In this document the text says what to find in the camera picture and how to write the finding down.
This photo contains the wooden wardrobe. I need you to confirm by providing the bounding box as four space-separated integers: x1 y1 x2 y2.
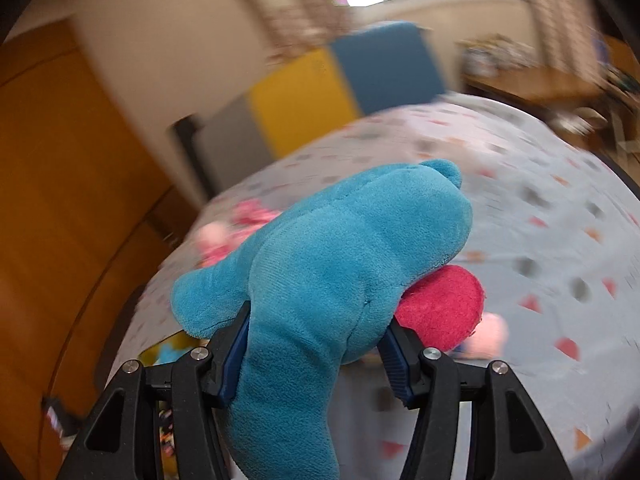
0 20 211 480

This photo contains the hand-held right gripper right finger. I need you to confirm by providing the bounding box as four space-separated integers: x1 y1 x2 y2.
382 320 573 480

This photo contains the red plush toy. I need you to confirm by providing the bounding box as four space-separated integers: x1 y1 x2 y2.
394 265 486 353

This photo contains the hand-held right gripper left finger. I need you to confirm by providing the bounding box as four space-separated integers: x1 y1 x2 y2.
55 301 251 480

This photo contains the blue doll with pink dress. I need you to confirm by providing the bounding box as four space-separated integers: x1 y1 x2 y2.
464 312 509 359

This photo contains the multicolour chair backrest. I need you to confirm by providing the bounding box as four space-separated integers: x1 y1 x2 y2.
174 21 446 196

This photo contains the beige patterned curtain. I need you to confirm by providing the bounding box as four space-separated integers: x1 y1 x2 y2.
515 0 601 76
240 0 351 63

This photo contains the printed light blue tablecloth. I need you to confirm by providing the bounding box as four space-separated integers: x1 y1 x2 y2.
107 95 640 480

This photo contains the plain blue plush toy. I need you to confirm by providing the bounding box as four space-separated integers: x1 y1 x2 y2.
171 158 473 480

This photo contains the wooden side desk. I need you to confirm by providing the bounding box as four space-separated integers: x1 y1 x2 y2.
462 64 608 111

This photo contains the pink spotted plush toy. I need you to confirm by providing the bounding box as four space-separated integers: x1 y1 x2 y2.
195 199 283 268

